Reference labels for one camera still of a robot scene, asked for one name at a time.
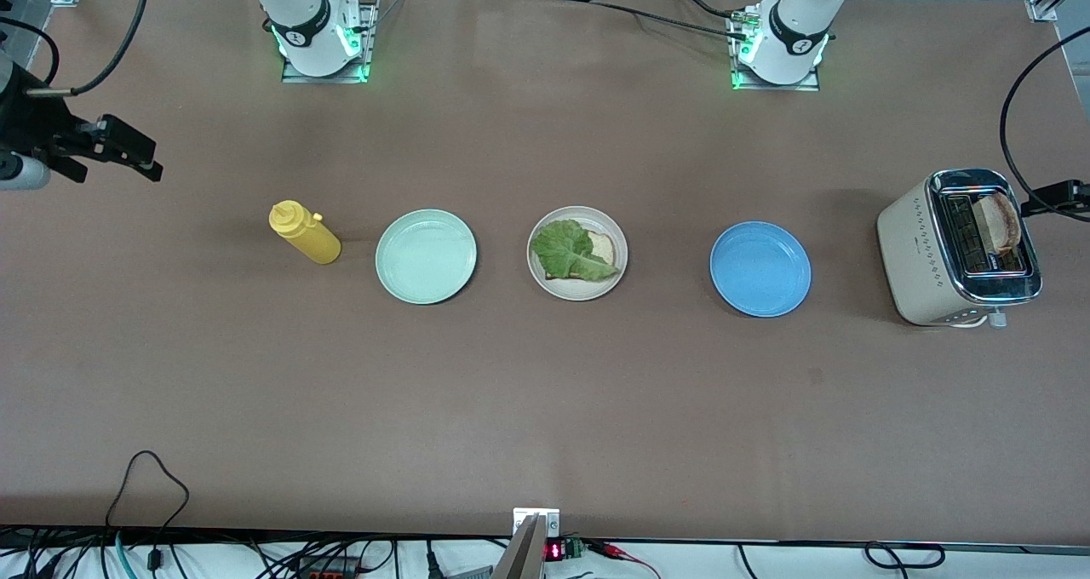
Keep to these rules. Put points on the beige chrome two-slot toaster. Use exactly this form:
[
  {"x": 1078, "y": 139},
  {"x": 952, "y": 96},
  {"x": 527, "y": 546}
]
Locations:
[{"x": 915, "y": 264}]

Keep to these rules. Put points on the aluminium camera mount post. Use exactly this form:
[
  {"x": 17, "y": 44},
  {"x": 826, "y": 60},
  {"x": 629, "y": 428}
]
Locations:
[{"x": 524, "y": 553}]

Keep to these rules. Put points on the beige round plate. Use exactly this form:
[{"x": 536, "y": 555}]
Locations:
[{"x": 579, "y": 292}]

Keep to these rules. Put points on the red digit display module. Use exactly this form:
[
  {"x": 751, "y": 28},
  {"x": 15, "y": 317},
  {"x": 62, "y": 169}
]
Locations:
[{"x": 553, "y": 551}]

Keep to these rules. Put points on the green lettuce leaf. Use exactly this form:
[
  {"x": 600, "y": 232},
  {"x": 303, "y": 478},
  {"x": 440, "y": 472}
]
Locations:
[{"x": 566, "y": 247}]

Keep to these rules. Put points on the red and black clip leads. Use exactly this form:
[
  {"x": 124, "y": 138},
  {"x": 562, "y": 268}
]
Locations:
[{"x": 617, "y": 550}]

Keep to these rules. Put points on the blue round plate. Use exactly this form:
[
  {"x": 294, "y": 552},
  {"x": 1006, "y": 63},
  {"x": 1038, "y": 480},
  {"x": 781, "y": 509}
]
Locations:
[{"x": 760, "y": 270}]

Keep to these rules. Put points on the yellow squeeze sauce bottle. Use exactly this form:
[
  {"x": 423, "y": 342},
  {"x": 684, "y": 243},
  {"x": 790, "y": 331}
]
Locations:
[{"x": 315, "y": 240}]

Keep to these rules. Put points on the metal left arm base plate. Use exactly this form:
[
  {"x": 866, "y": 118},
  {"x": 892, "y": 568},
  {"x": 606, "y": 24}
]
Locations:
[{"x": 809, "y": 86}]

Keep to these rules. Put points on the toasted bread slice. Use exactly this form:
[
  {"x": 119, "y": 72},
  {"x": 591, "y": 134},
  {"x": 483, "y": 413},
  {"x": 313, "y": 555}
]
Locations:
[
  {"x": 605, "y": 245},
  {"x": 1001, "y": 221}
]

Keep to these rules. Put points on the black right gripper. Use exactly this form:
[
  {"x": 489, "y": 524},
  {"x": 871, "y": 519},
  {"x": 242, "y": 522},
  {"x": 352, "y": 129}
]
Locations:
[{"x": 34, "y": 125}]

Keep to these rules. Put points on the pale green round plate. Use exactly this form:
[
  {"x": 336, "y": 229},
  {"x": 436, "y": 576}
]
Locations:
[{"x": 426, "y": 257}]

